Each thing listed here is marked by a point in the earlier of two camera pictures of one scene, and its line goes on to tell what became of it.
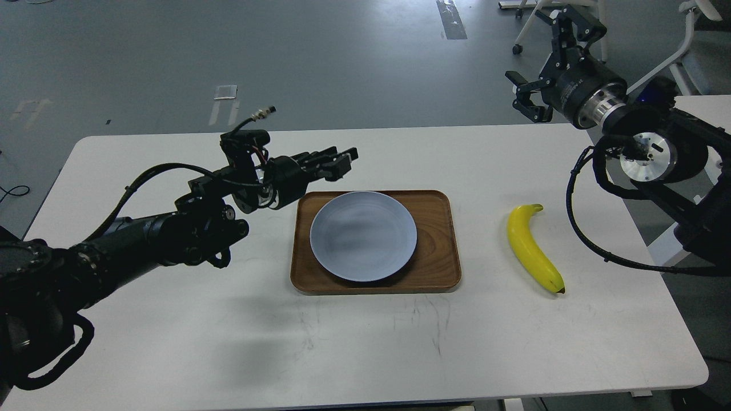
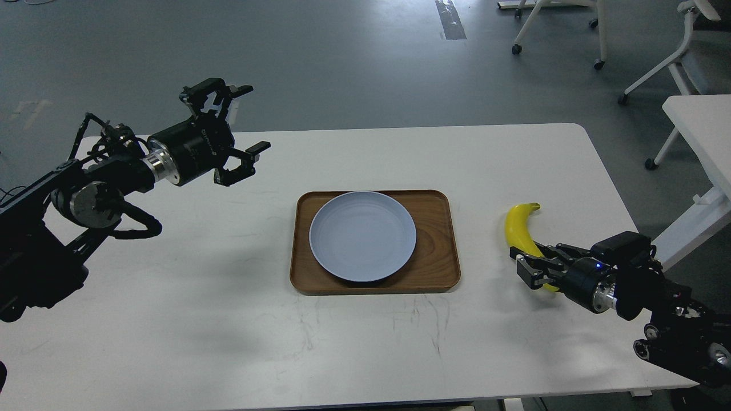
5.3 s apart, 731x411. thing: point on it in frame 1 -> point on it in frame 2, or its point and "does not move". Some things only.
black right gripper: x=579 y=87 -> x=590 y=282
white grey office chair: x=703 y=67 does not move
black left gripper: x=287 y=176 -> x=199 y=144
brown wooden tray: x=434 y=265 does not move
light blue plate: x=363 y=236 does not move
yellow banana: x=529 y=249 does not move
